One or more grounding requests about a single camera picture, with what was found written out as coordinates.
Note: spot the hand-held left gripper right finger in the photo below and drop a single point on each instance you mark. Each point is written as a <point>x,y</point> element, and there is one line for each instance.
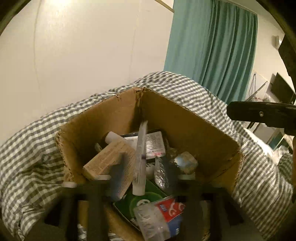
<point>165,176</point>

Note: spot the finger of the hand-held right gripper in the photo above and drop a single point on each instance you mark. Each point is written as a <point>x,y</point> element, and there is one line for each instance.
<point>254,113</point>
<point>289,55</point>

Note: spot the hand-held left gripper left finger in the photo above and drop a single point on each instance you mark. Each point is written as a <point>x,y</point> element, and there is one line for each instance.
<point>120,176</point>

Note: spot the beige cardboard carton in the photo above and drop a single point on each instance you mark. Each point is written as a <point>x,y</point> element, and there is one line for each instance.
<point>108,160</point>

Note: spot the clear plastic wrapper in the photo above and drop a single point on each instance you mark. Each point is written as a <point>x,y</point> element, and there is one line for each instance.
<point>185,162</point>

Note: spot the white tube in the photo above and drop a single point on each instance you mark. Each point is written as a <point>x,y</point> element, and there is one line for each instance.
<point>140,162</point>

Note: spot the green and white box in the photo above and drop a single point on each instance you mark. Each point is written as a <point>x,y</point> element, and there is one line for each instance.
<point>143,204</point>

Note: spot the dark packet with barcode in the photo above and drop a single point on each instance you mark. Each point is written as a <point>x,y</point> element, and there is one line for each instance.
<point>152,142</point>

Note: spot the small white bottle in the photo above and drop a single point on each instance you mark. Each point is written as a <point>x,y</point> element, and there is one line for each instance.
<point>113,138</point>

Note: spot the brown cardboard box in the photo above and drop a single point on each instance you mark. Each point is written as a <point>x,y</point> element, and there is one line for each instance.
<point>185,129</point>

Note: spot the white air conditioner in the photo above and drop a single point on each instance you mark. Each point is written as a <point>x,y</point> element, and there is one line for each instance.
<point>278,42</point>

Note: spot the white bed sheet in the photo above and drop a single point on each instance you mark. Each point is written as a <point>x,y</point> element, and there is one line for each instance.
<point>261,143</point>

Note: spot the black television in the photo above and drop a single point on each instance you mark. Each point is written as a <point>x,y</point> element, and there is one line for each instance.
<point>282,89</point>

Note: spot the green curtain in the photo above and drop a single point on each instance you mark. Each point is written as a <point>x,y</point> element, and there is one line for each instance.
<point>208,46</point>

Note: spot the grey checked duvet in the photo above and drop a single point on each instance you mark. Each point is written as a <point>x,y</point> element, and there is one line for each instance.
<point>34,150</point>

